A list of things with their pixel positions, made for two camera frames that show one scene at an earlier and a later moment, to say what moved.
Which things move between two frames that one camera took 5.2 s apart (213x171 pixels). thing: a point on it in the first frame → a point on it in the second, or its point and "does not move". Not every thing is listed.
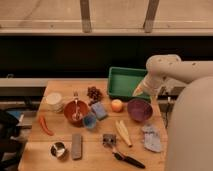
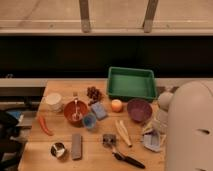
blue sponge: x=99 y=110 does not move
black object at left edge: x=10 y=150 does not move
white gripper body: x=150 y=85 → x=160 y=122
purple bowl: x=139 y=109 does not move
